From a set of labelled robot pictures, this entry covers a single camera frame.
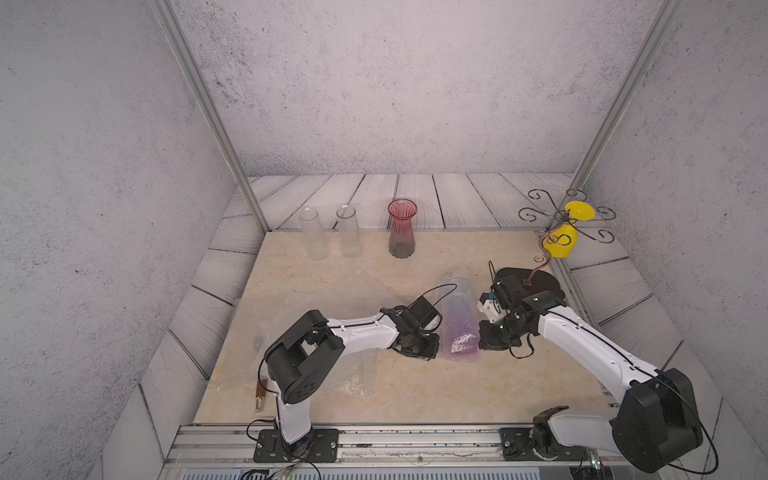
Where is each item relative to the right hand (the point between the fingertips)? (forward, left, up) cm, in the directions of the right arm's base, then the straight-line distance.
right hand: (483, 344), depth 80 cm
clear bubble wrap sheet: (-6, +34, -7) cm, 36 cm away
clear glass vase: (+43, +54, -4) cm, 69 cm away
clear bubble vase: (+42, +40, +1) cm, 58 cm away
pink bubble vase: (+39, +21, +3) cm, 45 cm away
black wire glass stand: (+26, -22, +21) cm, 40 cm away
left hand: (-1, +10, -6) cm, 12 cm away
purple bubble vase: (+6, +5, +2) cm, 8 cm away
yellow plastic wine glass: (+18, -19, +21) cm, 33 cm away
